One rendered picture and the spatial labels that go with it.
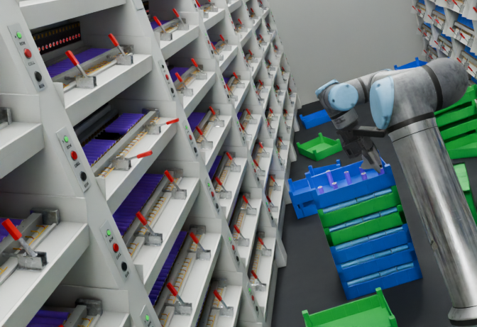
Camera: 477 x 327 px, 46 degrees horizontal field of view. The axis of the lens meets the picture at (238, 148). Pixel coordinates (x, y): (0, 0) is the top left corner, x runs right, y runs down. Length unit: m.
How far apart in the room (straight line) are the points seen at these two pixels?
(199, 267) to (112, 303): 0.53
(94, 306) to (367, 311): 1.29
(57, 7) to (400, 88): 0.78
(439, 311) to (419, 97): 0.98
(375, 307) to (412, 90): 1.06
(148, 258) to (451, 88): 0.80
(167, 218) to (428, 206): 0.65
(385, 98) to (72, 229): 0.75
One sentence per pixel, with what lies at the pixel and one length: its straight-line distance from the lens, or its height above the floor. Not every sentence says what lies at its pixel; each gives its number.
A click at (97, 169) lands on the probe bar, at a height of 0.99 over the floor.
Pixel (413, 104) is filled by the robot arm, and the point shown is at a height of 0.87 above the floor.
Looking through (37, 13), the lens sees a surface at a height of 1.33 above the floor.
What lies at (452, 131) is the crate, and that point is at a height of 0.11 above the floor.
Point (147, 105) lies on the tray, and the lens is 1.72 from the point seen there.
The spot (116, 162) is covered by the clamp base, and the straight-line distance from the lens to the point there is 1.32.
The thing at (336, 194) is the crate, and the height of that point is 0.44.
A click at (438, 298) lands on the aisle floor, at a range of 2.21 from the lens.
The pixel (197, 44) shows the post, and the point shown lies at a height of 1.08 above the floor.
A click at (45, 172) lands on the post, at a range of 1.08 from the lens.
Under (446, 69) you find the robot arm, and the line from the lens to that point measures 1.43.
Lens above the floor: 1.26
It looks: 16 degrees down
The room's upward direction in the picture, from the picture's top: 20 degrees counter-clockwise
